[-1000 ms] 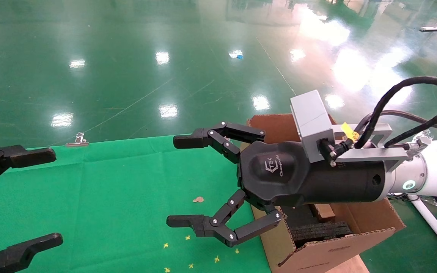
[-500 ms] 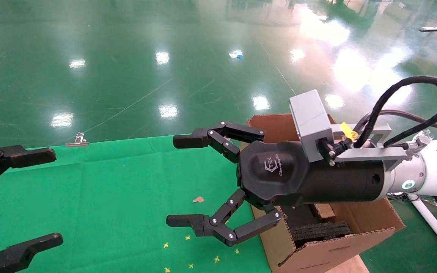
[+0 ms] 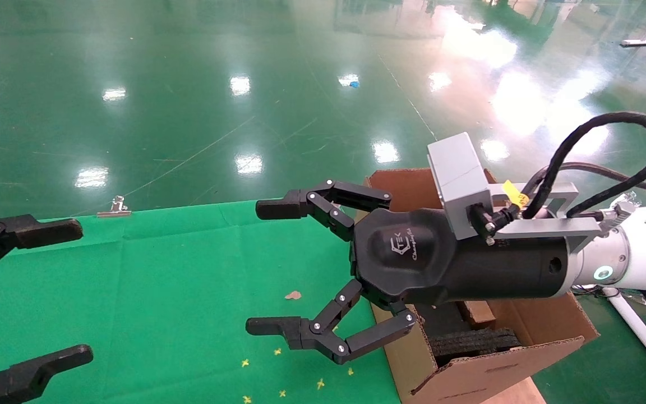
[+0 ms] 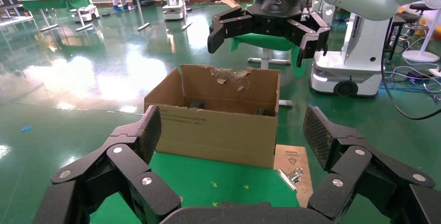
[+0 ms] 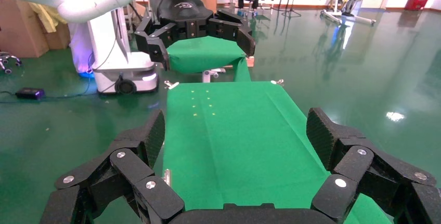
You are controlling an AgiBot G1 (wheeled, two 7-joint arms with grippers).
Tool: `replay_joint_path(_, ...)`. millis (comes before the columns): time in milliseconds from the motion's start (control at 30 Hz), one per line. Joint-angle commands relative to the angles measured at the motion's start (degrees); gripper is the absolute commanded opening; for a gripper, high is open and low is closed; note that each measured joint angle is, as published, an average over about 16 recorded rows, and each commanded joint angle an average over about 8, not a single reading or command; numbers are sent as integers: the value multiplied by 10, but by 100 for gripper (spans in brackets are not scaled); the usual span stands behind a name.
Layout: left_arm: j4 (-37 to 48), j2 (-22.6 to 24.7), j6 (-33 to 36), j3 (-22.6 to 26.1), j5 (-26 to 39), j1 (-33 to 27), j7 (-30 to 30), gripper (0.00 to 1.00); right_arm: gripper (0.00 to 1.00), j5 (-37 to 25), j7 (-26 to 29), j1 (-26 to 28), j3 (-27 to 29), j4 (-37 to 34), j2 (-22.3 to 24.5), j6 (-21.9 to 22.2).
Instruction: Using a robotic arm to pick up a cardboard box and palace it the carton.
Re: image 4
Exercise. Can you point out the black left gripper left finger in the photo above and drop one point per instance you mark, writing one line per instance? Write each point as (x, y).
(120, 160)

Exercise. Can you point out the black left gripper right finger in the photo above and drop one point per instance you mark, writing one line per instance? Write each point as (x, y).
(355, 167)

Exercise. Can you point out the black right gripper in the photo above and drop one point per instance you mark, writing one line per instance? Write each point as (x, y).
(275, 2)

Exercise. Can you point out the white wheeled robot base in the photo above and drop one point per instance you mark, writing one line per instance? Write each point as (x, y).
(358, 43)

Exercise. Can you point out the large open cardboard carton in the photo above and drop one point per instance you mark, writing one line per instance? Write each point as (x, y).
(213, 136)

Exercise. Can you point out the green cloth covered table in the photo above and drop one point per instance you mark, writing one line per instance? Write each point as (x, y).
(268, 41)

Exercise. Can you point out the silver binder clip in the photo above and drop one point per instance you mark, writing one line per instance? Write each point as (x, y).
(287, 177)

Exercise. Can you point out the green table cloth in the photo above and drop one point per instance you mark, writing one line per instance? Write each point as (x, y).
(206, 174)

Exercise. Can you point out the small white mobile base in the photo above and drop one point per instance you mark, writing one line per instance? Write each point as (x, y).
(172, 9)
(84, 12)

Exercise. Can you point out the blue floor scrap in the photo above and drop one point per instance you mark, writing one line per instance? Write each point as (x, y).
(26, 128)

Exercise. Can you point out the white round stand base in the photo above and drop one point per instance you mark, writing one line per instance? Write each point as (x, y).
(422, 56)

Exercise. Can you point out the black stool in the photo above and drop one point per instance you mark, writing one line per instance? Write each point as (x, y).
(420, 7)

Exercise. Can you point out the long green covered table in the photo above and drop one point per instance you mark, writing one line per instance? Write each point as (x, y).
(51, 2)

